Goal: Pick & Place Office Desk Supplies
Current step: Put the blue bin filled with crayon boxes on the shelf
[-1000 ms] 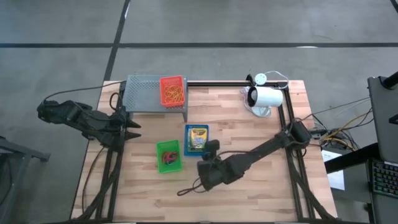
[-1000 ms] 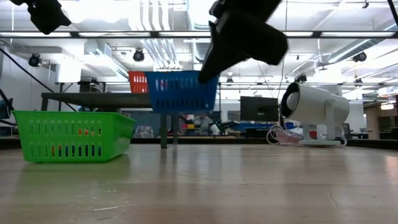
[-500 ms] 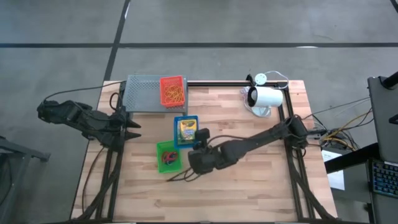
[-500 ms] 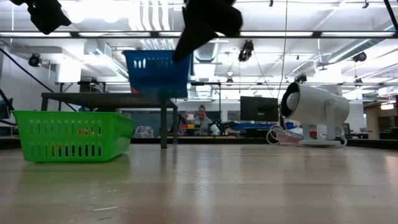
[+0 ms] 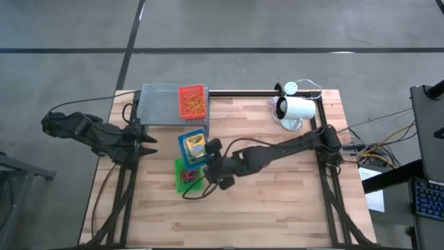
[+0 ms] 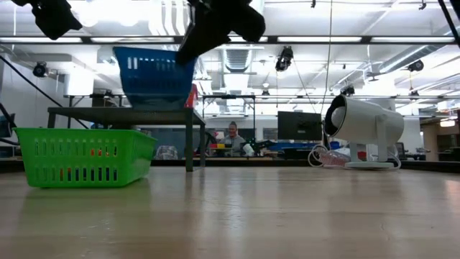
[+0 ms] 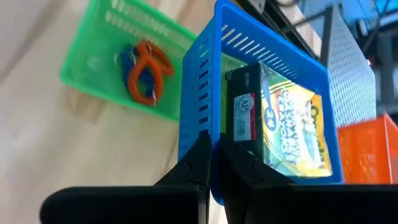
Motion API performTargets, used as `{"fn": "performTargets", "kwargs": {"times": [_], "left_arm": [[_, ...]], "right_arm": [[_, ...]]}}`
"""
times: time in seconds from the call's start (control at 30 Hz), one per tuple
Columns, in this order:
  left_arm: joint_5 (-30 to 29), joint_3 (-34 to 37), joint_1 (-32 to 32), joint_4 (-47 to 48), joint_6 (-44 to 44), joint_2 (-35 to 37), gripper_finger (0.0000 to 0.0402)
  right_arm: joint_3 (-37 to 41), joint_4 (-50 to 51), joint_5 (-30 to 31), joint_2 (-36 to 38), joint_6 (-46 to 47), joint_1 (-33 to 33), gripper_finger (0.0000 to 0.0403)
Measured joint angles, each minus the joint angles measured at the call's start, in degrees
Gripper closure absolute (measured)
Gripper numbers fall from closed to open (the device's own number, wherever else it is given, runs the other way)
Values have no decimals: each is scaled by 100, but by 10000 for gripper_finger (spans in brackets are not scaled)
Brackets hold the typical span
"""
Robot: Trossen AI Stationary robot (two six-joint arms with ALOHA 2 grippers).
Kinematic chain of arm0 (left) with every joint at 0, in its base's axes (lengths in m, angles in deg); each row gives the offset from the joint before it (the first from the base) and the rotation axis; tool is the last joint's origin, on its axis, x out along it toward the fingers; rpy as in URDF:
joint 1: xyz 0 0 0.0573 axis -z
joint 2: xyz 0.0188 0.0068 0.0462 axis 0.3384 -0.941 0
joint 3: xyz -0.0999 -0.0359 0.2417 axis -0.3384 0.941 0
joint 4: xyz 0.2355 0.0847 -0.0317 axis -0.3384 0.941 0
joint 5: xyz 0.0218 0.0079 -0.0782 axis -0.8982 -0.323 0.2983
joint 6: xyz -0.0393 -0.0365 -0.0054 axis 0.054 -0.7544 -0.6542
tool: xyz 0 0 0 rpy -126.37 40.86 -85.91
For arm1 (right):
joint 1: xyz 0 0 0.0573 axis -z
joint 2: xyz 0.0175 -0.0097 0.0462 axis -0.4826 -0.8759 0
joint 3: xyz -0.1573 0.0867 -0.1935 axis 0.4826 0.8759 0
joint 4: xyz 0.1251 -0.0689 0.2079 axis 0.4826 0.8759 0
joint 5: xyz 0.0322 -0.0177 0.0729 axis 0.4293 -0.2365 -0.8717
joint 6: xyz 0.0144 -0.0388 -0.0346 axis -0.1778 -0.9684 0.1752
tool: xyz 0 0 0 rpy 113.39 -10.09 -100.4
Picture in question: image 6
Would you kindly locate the black monitor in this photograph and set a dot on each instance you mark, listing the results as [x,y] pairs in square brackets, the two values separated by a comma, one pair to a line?
[298,126]

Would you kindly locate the grey patterned bag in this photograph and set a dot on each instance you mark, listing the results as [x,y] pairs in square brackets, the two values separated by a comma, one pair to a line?
[166,153]

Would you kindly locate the white camera on stand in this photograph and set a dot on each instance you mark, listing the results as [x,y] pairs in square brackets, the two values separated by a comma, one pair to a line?
[312,158]

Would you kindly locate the blue plastic basket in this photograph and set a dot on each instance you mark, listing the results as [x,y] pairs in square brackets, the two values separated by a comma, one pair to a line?
[154,77]

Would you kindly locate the black ceiling spotlight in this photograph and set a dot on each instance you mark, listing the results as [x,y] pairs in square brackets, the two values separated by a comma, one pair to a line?
[416,66]
[39,70]
[348,90]

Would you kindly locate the person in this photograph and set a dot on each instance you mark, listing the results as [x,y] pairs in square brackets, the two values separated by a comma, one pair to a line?
[233,138]

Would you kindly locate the green plastic basket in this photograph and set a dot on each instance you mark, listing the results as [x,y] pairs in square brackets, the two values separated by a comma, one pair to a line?
[25,172]

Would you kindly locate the grey perforated metal riser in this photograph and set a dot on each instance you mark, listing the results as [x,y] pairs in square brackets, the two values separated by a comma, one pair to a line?
[125,116]

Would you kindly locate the black overhead rig camera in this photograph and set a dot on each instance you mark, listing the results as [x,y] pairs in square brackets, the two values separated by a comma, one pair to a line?
[285,57]

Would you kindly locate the black background rig frame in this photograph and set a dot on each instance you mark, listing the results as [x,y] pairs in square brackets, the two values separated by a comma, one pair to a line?
[230,96]

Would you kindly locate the white security camera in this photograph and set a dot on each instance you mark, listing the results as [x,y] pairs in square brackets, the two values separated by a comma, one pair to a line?
[366,124]

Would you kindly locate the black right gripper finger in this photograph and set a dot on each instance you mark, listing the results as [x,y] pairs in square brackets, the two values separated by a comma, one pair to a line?
[203,41]

